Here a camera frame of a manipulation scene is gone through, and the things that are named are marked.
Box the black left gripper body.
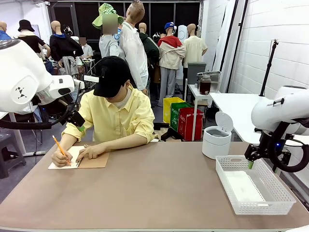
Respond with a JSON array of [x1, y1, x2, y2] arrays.
[[61, 107, 86, 128]]

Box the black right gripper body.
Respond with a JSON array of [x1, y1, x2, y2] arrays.
[[252, 131, 275, 160]]

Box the yellow pencil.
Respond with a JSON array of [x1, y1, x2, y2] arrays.
[[52, 135, 72, 167]]

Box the spiral notebook with brown cover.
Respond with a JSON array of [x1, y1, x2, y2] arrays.
[[47, 145, 110, 170]]

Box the person's left forearm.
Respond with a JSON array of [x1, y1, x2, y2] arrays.
[[103, 134, 149, 153]]

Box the person's right forearm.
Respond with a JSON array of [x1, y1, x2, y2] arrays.
[[57, 134, 79, 155]]

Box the person's left hand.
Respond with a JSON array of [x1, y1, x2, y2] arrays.
[[76, 144, 111, 164]]

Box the person's right hand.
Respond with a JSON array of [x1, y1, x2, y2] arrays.
[[51, 149, 73, 168]]

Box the white trash bin with lid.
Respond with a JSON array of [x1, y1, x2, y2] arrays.
[[202, 111, 234, 160]]

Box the person in yellow shirt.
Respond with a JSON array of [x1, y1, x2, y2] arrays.
[[61, 55, 156, 143]]

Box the large white table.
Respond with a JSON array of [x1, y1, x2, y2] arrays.
[[209, 92, 309, 177]]

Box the white perforated plastic basket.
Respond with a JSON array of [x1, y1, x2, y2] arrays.
[[215, 155, 297, 216]]

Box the black baseball cap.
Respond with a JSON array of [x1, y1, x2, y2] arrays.
[[93, 55, 132, 98]]

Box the red bag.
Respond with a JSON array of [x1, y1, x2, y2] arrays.
[[177, 107, 204, 142]]

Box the background person in white shirt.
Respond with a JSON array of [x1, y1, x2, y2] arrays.
[[78, 37, 94, 59]]

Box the mannequin in black hoodie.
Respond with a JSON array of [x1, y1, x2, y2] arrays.
[[49, 20, 84, 75]]

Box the black tripod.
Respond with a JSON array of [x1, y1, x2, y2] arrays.
[[259, 38, 280, 97]]

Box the mannequin with green hat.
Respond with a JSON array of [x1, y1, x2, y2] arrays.
[[92, 2, 127, 61]]

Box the glass jar with brown liquid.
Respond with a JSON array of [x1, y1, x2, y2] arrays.
[[199, 74, 212, 95]]

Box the black floor stands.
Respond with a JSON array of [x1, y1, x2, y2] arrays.
[[153, 122, 183, 142]]

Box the green bag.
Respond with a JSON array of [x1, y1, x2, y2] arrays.
[[169, 101, 194, 132]]

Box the tall mannequin in white shirt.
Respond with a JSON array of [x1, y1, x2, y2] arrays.
[[119, 0, 150, 97]]

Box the yellow bag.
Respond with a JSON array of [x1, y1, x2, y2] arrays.
[[163, 96, 185, 124]]

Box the mannequin with black bucket hat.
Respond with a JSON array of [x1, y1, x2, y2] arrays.
[[17, 19, 51, 58]]

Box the mannequin in dark green jacket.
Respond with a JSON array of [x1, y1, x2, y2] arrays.
[[139, 22, 160, 73]]

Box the grey bin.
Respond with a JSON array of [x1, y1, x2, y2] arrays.
[[187, 62, 207, 85]]

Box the mannequin in blue shirt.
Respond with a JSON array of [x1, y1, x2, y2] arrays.
[[0, 21, 12, 41]]

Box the mannequin with blue cap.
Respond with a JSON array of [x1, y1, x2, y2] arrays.
[[157, 22, 186, 107]]

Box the mannequin in cream shirt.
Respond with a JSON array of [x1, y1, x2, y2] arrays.
[[183, 23, 208, 68]]

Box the tall white oval appliance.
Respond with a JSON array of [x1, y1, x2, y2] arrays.
[[178, 25, 189, 80]]

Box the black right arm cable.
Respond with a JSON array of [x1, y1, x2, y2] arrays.
[[272, 118, 309, 174]]

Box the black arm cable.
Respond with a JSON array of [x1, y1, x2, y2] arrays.
[[0, 102, 73, 131], [272, 118, 309, 174]]

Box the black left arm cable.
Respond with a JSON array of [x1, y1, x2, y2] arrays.
[[0, 102, 73, 131]]

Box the white table leg frame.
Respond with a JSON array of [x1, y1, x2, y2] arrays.
[[8, 112, 46, 157]]

